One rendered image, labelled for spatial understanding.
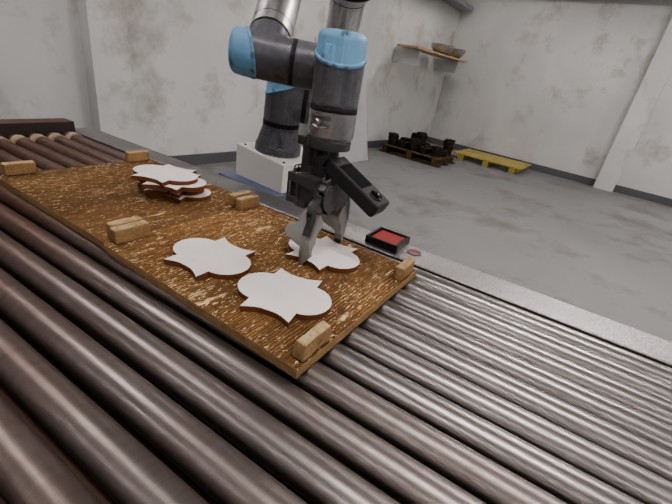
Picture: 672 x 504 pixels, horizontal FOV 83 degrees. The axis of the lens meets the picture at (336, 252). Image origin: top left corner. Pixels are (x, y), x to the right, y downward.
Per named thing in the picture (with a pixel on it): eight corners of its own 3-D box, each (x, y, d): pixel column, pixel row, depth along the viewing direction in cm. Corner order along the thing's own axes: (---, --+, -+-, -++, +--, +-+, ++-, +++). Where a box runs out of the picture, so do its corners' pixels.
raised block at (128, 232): (145, 232, 67) (143, 218, 66) (151, 236, 66) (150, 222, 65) (110, 242, 63) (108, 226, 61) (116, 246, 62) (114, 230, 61)
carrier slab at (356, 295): (256, 209, 90) (257, 202, 89) (414, 277, 71) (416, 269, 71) (104, 252, 62) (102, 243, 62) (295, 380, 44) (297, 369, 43)
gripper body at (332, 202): (310, 196, 72) (318, 131, 67) (348, 210, 68) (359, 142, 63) (284, 204, 66) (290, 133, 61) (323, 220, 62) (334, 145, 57)
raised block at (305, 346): (320, 333, 50) (323, 317, 49) (332, 340, 49) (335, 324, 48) (290, 357, 45) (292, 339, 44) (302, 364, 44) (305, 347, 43)
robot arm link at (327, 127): (365, 115, 61) (337, 116, 55) (360, 144, 63) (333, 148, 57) (327, 106, 64) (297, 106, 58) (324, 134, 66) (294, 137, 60)
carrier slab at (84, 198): (149, 164, 108) (149, 158, 107) (255, 207, 90) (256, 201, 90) (-4, 182, 81) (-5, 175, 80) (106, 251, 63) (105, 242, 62)
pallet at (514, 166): (531, 171, 733) (533, 164, 728) (518, 176, 667) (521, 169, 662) (467, 154, 800) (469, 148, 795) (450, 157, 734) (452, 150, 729)
